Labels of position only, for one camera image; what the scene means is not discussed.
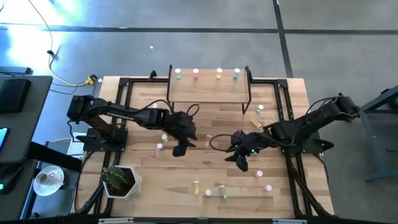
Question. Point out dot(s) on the white hexagonal plant pot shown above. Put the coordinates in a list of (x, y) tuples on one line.
[(135, 186)]

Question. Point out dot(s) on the blue bottle with red pills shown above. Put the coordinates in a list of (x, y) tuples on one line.
[(160, 146)]

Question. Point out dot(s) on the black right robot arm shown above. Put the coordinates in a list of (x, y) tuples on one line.
[(311, 121)]

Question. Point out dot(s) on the red medicine bottle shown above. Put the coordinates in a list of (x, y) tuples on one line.
[(259, 173), (268, 188), (208, 141), (195, 72)]

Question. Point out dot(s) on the black device green light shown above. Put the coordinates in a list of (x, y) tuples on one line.
[(9, 177)]

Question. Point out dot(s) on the blue medicine bottle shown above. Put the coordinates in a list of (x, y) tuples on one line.
[(236, 71), (155, 106)]

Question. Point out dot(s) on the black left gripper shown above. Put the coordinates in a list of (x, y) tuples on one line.
[(186, 132)]

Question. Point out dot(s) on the dark grey desk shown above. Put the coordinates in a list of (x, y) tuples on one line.
[(34, 130)]

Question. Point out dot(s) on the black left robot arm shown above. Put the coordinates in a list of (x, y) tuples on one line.
[(118, 113)]

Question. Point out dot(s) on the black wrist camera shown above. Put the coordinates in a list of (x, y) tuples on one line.
[(240, 139), (180, 119)]

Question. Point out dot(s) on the white paper sheet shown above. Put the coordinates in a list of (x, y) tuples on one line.
[(74, 147)]

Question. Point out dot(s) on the white coffee cup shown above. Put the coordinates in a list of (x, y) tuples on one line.
[(43, 179)]

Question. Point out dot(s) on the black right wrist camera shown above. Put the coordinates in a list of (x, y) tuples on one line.
[(240, 139)]

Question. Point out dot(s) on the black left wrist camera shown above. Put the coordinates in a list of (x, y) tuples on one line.
[(180, 119)]

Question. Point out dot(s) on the yellow medicine bottle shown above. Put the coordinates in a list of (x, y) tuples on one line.
[(196, 187), (164, 137), (256, 123), (219, 71)]

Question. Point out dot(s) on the blue-grey metal stand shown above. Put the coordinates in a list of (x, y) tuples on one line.
[(373, 102)]

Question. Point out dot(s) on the black tablet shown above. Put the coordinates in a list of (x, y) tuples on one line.
[(14, 95)]

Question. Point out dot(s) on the silver metal bracket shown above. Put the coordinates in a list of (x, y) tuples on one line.
[(289, 221), (115, 220)]

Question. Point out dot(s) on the black aluminium rig frame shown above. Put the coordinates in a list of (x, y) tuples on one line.
[(125, 81)]

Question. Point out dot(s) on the grey flat bar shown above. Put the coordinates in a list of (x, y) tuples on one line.
[(15, 70)]

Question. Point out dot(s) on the green succulent plant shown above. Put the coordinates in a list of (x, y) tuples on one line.
[(113, 179)]

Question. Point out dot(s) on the smartphone with lit screen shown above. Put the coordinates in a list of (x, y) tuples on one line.
[(3, 138)]

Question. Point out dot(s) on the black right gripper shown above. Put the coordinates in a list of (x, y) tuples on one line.
[(253, 144)]

